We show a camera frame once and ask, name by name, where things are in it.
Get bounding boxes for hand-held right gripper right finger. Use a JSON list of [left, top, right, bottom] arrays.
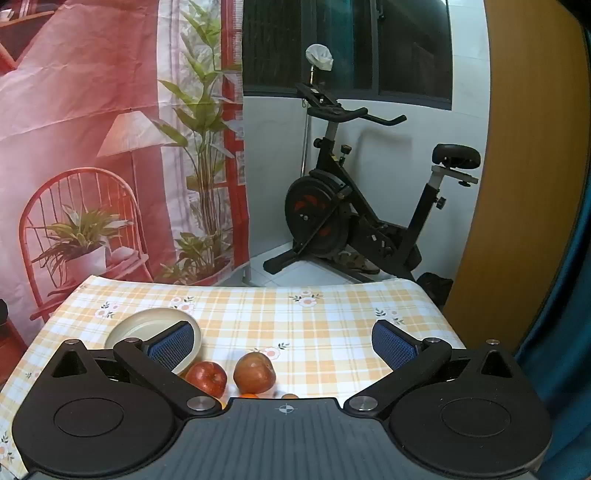
[[344, 319, 527, 421]]

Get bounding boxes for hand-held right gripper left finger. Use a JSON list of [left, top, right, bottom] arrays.
[[48, 320, 222, 418]]

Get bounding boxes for beige plate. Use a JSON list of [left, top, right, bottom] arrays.
[[104, 308, 203, 374]]

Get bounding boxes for bright red apple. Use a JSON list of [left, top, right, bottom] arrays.
[[185, 361, 228, 398]]

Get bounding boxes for dull brownish red apple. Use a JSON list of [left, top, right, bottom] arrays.
[[233, 352, 277, 394]]

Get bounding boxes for dark bag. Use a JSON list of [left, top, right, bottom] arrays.
[[416, 272, 454, 310]]

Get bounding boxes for orange checked floral tablecloth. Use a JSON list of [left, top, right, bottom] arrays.
[[0, 275, 467, 478]]

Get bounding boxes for brown sandals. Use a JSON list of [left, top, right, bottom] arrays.
[[339, 251, 382, 275]]

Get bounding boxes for black exercise bike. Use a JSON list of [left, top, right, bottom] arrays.
[[263, 83, 483, 282]]

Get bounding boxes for blue curtain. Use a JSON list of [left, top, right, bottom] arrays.
[[515, 185, 591, 480]]

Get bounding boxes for orange wooden panel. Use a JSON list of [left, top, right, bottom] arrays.
[[443, 0, 591, 365]]

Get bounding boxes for red printed backdrop cloth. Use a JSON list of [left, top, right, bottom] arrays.
[[0, 0, 252, 352]]

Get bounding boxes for white cloth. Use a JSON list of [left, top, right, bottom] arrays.
[[305, 44, 334, 71]]

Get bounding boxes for dark window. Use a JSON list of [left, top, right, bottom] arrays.
[[242, 0, 453, 110]]

